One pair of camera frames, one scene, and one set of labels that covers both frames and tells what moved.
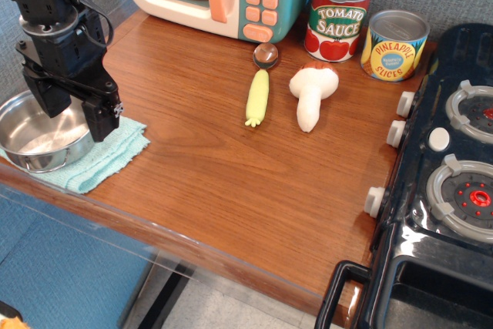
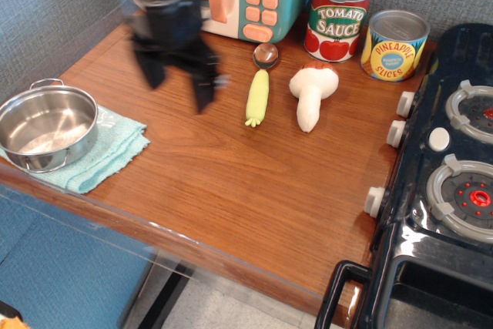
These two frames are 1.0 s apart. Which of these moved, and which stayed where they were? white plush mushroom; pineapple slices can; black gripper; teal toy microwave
Moved: black gripper
Stayed: pineapple slices can; teal toy microwave; white plush mushroom
